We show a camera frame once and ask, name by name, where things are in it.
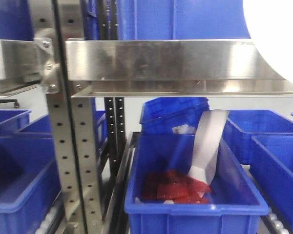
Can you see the black perforated rear post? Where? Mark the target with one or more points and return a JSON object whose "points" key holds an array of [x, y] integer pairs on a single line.
{"points": [[116, 132]]}

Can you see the blue tray right rear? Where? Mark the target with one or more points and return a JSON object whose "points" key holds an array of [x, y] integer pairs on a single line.
{"points": [[242, 125]]}

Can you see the blue tray upper shelf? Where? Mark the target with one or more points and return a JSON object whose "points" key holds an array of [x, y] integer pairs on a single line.
{"points": [[181, 19]]}

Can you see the white round disc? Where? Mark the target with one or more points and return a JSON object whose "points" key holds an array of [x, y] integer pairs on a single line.
{"points": [[270, 25]]}

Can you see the tilted blue tray behind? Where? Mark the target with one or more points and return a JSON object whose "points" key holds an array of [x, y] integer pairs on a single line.
{"points": [[172, 115]]}

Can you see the blue tray lower left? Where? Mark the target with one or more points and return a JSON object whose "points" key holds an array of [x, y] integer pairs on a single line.
{"points": [[29, 183]]}

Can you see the blue tray far right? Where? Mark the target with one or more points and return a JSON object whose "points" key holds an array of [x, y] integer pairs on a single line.
{"points": [[272, 168]]}

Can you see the steel shelf beam left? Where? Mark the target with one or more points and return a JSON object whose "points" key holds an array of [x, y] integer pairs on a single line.
{"points": [[25, 64]]}

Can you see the red plastic bags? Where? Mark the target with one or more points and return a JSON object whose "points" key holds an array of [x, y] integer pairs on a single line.
{"points": [[174, 186]]}

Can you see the steel shelf beam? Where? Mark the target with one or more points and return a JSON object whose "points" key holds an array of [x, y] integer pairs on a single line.
{"points": [[25, 64], [156, 68]]}

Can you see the blue tray left rear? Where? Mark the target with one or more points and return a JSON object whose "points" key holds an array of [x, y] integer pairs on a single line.
{"points": [[12, 120]]}

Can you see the steel shelf beam right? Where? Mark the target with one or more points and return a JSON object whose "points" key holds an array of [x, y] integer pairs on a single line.
{"points": [[156, 68]]}

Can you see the perforated steel upright post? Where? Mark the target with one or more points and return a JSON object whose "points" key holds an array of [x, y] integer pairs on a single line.
{"points": [[72, 120]]}

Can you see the blue tray with red bags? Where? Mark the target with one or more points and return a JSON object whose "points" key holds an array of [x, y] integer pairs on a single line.
{"points": [[235, 204]]}

